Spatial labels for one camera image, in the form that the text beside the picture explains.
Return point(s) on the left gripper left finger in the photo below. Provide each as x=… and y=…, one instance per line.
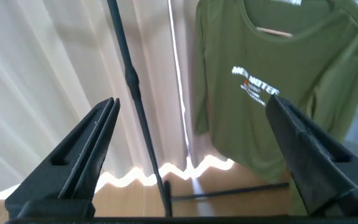
x=73, y=168

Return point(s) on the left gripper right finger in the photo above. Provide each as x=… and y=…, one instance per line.
x=315, y=168

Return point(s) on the green printed shirt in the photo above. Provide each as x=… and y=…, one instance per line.
x=228, y=124

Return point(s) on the pink clothes hanger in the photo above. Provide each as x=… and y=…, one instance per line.
x=275, y=32

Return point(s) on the black clothes rack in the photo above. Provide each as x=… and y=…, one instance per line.
x=132, y=77

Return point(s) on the beige curtain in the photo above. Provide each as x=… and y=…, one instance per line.
x=42, y=77

